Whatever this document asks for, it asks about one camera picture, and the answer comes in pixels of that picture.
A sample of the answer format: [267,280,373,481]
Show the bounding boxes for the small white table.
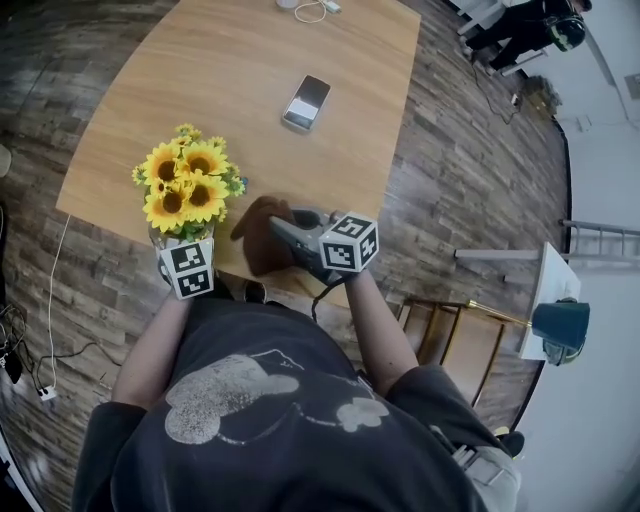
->
[518,241,582,361]

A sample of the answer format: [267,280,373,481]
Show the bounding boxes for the thin black floor cable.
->
[468,49,522,125]

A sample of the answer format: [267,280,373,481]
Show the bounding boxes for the brown cloth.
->
[229,195,302,278]

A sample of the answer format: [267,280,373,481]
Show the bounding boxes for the sunflower potted plant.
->
[131,123,250,254]

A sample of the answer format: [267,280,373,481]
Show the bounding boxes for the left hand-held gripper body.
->
[158,238,218,302]

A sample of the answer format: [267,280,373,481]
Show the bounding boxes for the dark blue brass lamp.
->
[466,298,592,347]

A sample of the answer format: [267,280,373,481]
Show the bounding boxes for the person's right forearm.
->
[343,272,422,397]

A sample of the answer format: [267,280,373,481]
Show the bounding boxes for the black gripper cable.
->
[311,278,352,322]

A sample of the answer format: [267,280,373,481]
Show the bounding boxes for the long white floor cable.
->
[38,213,72,392]

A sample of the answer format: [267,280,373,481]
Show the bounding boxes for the person's left forearm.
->
[110,294,194,407]

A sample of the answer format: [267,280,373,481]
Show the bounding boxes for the person's black shoe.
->
[498,429,527,459]

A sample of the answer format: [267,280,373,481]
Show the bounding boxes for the smartphone with pale case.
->
[280,74,333,136]

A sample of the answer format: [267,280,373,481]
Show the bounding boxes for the person's beige trousers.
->
[449,439,522,512]

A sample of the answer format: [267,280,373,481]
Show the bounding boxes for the white charging cable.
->
[294,0,332,25]

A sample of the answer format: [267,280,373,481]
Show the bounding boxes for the wooden chair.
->
[398,294,507,407]

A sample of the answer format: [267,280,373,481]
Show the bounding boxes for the person's dark printed t-shirt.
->
[73,297,522,512]

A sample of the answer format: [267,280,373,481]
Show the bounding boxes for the black floor cables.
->
[0,299,119,386]

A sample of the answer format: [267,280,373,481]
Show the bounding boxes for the grey metal ladder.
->
[558,218,640,262]

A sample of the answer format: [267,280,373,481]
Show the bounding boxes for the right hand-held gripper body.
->
[269,205,381,287]

